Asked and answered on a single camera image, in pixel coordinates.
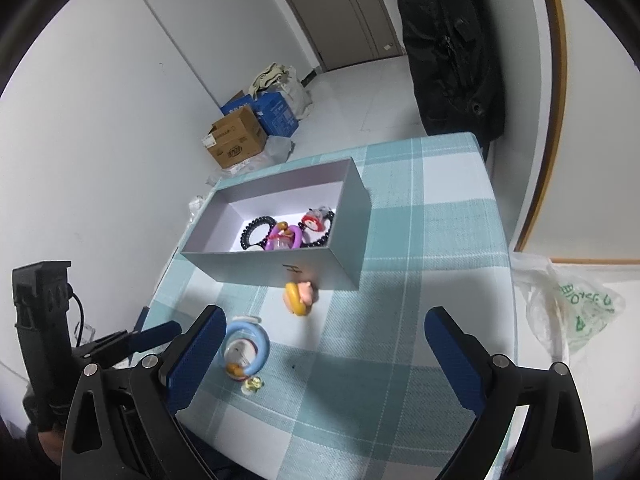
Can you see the blue cardboard box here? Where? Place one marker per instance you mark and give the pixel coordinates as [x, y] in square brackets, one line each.
[277, 112]

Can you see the yellow pink pig figurine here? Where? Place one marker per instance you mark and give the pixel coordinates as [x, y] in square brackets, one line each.
[300, 297]

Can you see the black hanging jacket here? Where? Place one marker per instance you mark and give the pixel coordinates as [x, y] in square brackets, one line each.
[450, 60]

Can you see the white panel with wooden trim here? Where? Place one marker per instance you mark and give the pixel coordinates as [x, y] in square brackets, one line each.
[600, 135]

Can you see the white plastic bag green print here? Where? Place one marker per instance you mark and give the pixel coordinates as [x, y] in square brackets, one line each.
[575, 310]

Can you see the grey door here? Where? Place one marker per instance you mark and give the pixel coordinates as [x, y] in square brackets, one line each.
[325, 10]

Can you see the white cardboard box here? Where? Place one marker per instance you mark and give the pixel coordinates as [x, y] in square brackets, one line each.
[310, 270]

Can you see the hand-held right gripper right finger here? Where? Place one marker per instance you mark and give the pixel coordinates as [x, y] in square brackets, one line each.
[452, 360]

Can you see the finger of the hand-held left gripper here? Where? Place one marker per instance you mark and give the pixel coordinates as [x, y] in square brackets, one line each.
[155, 335]

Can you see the white sack with beige cloth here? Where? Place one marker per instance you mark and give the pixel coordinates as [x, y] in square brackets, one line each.
[292, 90]

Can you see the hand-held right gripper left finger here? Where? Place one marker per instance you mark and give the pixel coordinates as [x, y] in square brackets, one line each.
[197, 360]

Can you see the person's left hand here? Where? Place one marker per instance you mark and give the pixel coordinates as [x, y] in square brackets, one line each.
[47, 447]

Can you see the small yellow green charm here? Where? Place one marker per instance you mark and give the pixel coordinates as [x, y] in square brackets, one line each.
[254, 385]

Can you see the brown cardboard box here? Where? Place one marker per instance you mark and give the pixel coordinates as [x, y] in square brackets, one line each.
[235, 135]

